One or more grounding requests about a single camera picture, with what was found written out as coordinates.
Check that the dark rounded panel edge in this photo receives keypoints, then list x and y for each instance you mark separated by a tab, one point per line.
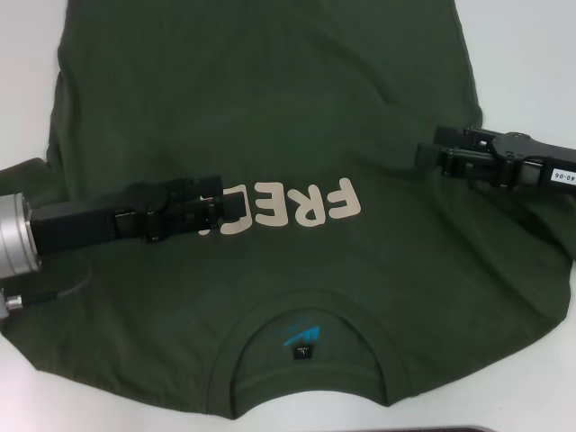
423	428

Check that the dark green FREE t-shirt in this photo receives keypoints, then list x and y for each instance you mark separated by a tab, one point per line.
288	112

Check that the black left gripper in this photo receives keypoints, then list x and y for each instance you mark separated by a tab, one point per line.
72	225

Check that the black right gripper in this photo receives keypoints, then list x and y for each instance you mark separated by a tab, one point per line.
540	162

